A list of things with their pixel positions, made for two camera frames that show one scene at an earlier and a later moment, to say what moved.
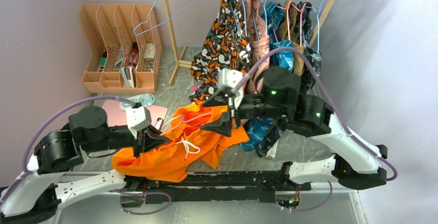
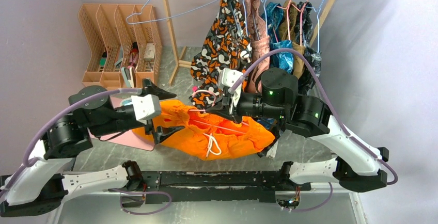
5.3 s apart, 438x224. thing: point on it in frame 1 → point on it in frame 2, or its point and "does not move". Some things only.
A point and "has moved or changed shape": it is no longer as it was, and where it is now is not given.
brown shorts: [288, 30] does not move
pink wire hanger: [178, 121] → [215, 99]
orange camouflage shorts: [228, 46] does not move
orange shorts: [187, 141] has moved or changed shape
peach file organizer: [125, 45] does not move
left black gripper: [144, 141] → [162, 132]
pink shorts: [260, 45] does not move
